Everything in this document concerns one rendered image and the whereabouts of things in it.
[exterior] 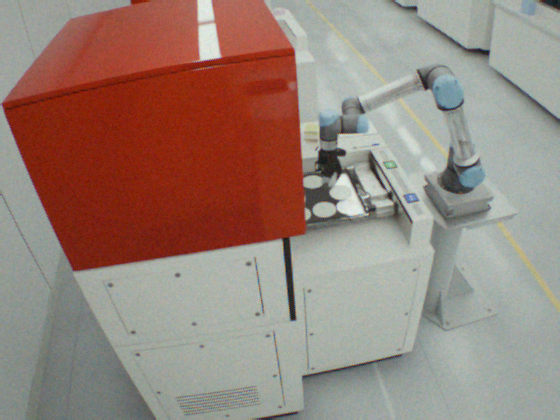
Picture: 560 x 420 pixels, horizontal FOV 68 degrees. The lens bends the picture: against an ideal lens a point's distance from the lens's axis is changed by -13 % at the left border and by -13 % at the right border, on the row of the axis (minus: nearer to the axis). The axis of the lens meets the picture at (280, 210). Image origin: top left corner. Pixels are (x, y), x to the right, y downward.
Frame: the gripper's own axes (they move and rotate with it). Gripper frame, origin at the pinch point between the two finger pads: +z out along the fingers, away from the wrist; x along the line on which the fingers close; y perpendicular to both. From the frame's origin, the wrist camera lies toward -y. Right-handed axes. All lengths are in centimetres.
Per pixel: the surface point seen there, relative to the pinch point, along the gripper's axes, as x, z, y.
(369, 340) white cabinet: 33, 71, 14
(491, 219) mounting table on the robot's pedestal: 62, 17, -41
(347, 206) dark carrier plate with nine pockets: 7.3, 9.3, -0.9
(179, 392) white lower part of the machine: -9, 55, 96
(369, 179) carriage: 3.1, 11.2, -25.8
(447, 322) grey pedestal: 55, 96, -38
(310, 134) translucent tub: -31.7, -1.6, -25.8
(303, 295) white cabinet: 12.9, 27.9, 37.7
